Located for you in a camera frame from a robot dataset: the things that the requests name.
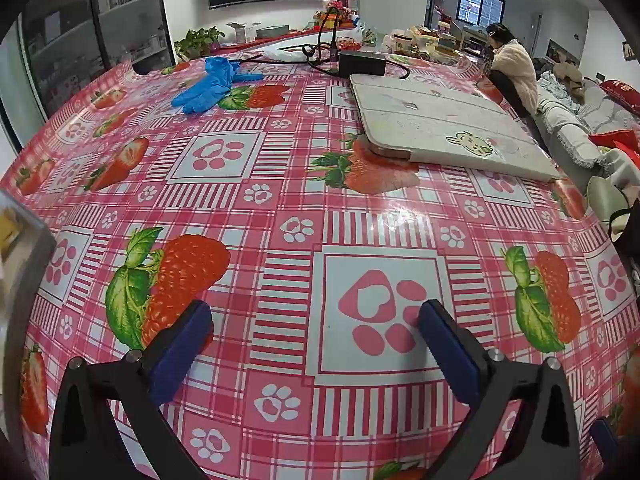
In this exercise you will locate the grey tissue box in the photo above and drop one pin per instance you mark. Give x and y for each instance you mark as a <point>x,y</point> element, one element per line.
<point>272,32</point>

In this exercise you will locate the glass door cabinet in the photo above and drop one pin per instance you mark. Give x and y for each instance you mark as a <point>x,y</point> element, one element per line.
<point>65,35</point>

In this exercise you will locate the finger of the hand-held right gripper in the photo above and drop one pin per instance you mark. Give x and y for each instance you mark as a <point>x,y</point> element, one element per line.
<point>604,437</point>

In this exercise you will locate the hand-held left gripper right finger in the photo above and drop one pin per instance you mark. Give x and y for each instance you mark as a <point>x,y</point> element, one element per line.
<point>450,355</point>

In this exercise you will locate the black power adapter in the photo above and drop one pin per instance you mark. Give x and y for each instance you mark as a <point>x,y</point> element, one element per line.
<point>362,64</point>

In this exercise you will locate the small white carton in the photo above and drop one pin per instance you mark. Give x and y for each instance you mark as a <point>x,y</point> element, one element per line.
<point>242,32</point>

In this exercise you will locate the grey sofa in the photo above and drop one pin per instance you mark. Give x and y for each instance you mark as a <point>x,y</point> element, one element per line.
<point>565,130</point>

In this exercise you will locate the white folding pad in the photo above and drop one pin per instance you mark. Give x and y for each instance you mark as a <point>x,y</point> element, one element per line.
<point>440,125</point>

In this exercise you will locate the small wall picture frame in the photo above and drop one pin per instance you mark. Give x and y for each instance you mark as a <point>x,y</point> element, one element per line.
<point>628,50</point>

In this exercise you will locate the dark framed window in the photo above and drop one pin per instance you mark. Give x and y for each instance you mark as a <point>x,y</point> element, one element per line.
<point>480,5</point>

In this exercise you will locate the red pillow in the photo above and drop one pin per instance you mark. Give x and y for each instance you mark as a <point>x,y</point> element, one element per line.
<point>620,92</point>

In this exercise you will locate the pink strawberry print tablecloth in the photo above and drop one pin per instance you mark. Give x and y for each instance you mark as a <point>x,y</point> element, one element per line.
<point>300,185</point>

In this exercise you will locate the blue rubber glove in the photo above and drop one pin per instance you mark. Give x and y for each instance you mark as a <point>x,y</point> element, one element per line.
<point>220,66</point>
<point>200,95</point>

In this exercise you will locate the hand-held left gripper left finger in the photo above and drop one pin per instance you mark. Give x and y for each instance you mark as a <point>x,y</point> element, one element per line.
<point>180,350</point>

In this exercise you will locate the green potted plant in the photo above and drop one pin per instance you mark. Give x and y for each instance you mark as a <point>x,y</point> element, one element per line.
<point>197,40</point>

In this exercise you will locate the black bag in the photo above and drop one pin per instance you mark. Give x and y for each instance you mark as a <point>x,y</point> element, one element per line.
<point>627,240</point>

